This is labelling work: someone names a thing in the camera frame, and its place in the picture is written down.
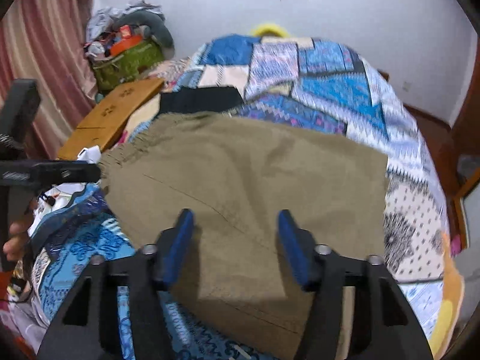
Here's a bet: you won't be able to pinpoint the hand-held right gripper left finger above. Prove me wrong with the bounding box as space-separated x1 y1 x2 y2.
37 209 196 360

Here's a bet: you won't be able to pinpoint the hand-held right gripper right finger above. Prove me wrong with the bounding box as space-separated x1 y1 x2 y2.
277 210 434 360

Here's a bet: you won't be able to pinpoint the khaki pants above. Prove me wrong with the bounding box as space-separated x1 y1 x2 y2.
98 112 391 360

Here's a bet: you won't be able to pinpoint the person's left hand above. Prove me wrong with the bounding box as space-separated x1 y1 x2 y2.
3 220 32 262

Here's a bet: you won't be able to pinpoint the white crumpled paper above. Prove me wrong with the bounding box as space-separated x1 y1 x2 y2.
77 147 102 164

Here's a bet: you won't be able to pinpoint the wooden lap desk board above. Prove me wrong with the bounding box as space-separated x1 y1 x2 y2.
56 78 166 160

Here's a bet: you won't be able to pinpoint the green fabric bag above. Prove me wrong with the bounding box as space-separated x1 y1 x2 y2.
92 41 166 92

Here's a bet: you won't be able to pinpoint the pink striped curtain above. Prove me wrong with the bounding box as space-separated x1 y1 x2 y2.
0 0 100 158

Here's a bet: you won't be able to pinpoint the orange box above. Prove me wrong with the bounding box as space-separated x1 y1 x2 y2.
110 35 145 57

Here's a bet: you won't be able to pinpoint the black folded cloth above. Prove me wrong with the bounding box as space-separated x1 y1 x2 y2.
157 86 244 115

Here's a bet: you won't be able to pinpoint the striped pink bed sheet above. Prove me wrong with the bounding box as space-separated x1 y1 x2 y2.
150 58 192 83

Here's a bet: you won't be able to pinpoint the pile of grey clothes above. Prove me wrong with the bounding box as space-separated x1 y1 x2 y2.
85 0 162 46

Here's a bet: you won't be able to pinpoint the blue patchwork quilt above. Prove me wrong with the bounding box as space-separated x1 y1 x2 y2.
28 34 466 360

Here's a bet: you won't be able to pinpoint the grey pillow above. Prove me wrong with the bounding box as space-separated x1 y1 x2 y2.
127 7 175 47

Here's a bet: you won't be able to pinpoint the yellow curved headboard pad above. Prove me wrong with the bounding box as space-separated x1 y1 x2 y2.
249 22 291 39

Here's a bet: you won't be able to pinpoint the brown wooden door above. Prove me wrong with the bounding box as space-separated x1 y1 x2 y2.
450 37 480 151

